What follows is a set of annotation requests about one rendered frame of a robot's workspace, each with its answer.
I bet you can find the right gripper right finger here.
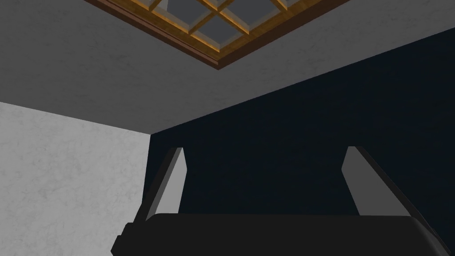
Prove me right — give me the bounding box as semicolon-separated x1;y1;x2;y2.
341;145;424;219

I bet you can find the wooden framed window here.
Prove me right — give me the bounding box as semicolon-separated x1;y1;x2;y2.
84;0;352;70

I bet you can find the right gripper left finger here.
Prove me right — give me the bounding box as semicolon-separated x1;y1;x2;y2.
133;147;188;223

